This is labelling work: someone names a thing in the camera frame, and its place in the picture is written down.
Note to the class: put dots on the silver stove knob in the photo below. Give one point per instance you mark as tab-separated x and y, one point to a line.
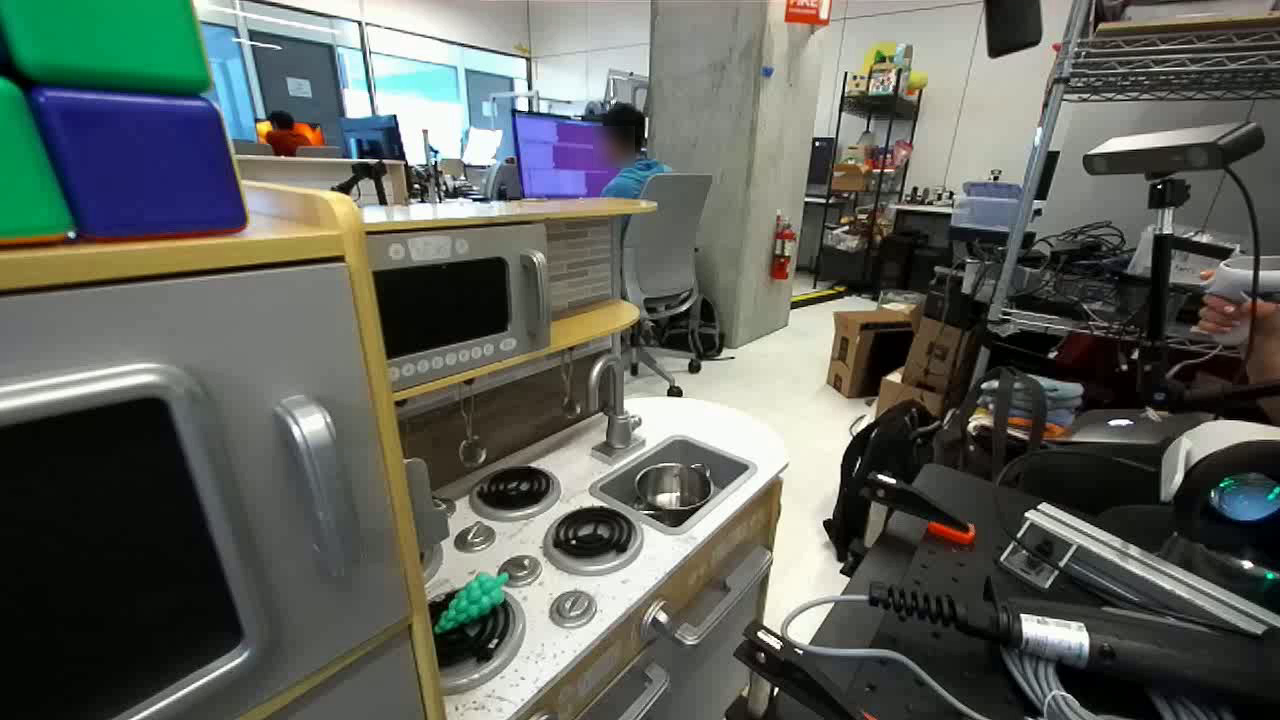
520	568
575	608
472	539

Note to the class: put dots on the silver toy faucet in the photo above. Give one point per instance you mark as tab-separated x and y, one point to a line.
613	413

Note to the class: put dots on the aluminium extrusion rail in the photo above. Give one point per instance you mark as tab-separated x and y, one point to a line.
1145	567

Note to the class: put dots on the grey stereo camera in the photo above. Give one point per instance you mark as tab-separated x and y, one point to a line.
1173	146

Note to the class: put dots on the wooden toy play kitchen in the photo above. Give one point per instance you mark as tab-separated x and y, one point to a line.
201	333

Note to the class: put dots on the silver toy microwave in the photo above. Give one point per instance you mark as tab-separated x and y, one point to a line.
453	246

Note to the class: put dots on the person in orange shirt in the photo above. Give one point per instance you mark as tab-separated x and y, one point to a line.
290	133

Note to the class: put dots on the operator forearm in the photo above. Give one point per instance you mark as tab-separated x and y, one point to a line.
1232	327

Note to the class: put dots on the metal hanging hook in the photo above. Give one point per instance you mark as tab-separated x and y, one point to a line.
471	450
575	391

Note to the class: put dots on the black camera stand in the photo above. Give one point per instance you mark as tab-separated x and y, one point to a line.
1161	281

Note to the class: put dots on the blue plastic crate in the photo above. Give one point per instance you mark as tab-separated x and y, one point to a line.
990	206

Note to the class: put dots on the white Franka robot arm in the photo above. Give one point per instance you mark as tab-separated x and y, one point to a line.
1202	447

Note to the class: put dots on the person in blue shirt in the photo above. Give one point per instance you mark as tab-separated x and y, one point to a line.
631	164

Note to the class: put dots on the brown cardboard box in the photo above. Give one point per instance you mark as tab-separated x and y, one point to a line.
867	352
942	352

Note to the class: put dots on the monitor with blue screen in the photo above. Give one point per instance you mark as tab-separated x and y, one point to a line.
374	137

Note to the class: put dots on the green plastic grapes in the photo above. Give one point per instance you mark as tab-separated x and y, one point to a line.
471	602

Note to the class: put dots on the grey office chair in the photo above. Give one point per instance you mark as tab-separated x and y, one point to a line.
666	243

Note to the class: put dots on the small steel pot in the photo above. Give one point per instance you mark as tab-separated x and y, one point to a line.
675	491

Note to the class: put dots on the grey toy sink basin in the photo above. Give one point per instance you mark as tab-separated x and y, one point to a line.
725	464

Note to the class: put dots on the orange ceiling sign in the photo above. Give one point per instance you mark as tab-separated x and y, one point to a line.
806	9

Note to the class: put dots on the black coil stove burner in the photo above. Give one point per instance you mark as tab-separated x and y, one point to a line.
489	659
592	539
512	491

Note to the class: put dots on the red fire extinguisher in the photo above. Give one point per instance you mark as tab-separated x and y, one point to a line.
783	251

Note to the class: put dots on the monitor with purple screen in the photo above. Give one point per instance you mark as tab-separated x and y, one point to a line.
562	158

